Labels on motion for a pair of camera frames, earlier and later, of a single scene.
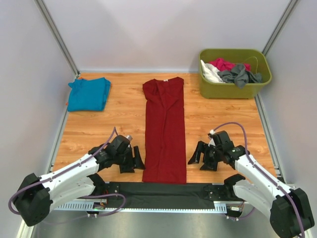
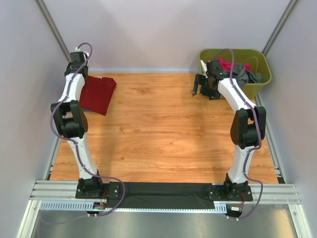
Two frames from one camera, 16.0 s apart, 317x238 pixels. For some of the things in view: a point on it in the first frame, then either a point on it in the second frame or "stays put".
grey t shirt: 239,76 stays put
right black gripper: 202,148 to 201,80
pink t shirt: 221,65 stays put
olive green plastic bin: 257,60 stays put
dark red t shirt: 165,156 to 97,94
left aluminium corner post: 58,36 stays put
